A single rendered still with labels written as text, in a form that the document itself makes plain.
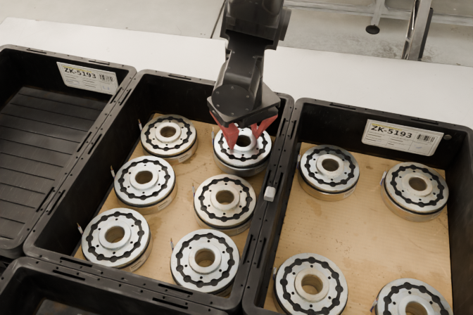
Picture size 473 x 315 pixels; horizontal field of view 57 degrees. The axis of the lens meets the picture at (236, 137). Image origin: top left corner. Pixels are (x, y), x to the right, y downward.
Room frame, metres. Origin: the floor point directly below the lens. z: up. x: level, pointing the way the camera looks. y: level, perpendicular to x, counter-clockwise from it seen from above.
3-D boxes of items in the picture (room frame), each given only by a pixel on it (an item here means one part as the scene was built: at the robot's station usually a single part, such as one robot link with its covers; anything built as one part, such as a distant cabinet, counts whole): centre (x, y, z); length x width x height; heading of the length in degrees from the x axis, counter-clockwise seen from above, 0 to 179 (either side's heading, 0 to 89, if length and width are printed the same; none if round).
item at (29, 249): (0.43, 0.09, 0.92); 0.40 x 0.30 x 0.02; 165
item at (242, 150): (0.51, -0.01, 0.88); 0.05 x 0.05 x 0.01
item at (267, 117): (0.52, -0.02, 0.93); 0.07 x 0.07 x 0.09; 30
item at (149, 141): (0.55, 0.13, 0.86); 0.10 x 0.10 x 0.01
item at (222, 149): (0.51, -0.01, 0.88); 0.10 x 0.10 x 0.01
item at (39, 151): (0.51, 0.38, 0.87); 0.40 x 0.30 x 0.11; 165
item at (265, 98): (0.52, -0.01, 1.00); 0.10 x 0.07 x 0.07; 120
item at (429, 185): (0.43, -0.30, 0.86); 0.05 x 0.05 x 0.01
